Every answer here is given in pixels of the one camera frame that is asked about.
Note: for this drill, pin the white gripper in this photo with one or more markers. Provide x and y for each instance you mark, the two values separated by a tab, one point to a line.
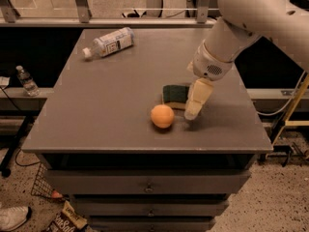
209	64

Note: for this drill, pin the yellow green sponge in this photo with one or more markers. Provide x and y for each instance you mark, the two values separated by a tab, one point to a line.
175	96

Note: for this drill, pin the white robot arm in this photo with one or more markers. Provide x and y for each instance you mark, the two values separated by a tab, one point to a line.
241	24

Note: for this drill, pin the orange fruit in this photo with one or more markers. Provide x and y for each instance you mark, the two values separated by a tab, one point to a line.
162	116

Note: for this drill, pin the plastic bottle lying on table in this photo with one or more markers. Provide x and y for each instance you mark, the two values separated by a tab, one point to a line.
109	44

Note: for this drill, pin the grey drawer cabinet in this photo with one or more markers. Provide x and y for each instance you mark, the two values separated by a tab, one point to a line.
99	146

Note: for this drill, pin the top drawer knob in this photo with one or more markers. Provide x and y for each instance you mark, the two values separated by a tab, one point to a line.
148	189

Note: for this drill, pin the drawer knob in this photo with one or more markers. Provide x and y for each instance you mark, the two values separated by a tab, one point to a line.
151	213
148	189

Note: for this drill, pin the middle drawer knob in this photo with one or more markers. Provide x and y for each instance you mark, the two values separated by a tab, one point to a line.
151	213

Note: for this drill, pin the small upright water bottle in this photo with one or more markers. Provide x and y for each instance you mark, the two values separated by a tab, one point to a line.
27	82

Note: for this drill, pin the snack bag on floor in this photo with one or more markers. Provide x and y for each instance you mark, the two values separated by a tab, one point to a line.
67	221

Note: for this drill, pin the white sneaker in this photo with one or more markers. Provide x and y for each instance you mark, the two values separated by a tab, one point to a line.
14	217

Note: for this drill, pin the wire basket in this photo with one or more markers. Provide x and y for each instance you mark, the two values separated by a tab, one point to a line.
41	187

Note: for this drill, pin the metal railing frame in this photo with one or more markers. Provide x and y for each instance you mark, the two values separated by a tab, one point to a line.
108	13

